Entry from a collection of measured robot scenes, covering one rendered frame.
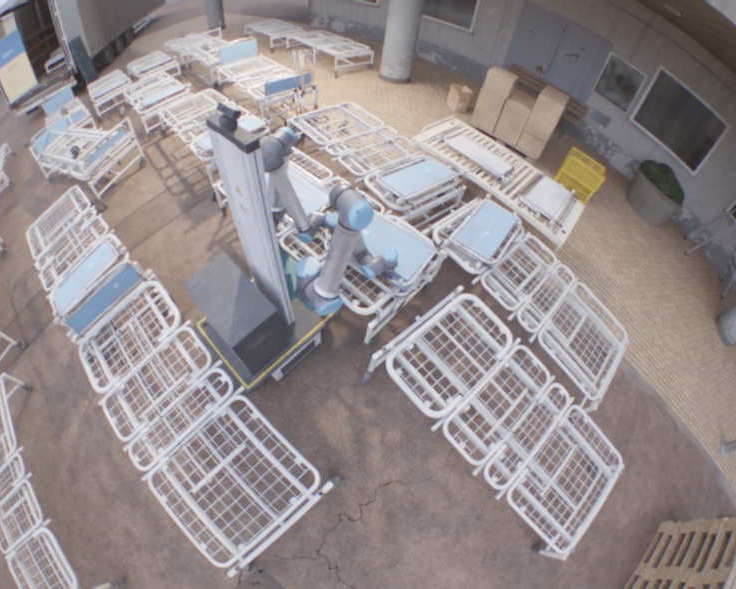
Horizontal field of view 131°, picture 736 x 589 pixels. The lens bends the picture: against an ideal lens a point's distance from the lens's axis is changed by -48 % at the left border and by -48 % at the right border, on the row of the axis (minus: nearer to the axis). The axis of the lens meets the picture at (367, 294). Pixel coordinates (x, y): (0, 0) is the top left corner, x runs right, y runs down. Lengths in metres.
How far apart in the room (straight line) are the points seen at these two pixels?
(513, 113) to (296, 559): 5.59
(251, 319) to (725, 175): 7.70
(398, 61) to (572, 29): 3.46
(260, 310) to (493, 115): 4.37
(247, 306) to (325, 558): 1.80
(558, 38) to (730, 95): 3.48
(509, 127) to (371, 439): 4.50
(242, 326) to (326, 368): 0.95
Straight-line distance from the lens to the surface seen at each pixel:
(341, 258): 1.46
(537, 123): 5.04
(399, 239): 2.31
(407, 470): 2.45
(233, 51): 6.39
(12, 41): 11.61
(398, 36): 6.23
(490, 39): 7.71
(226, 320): 1.82
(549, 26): 7.23
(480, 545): 2.72
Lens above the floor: 2.40
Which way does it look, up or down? 59 degrees down
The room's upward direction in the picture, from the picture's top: 11 degrees clockwise
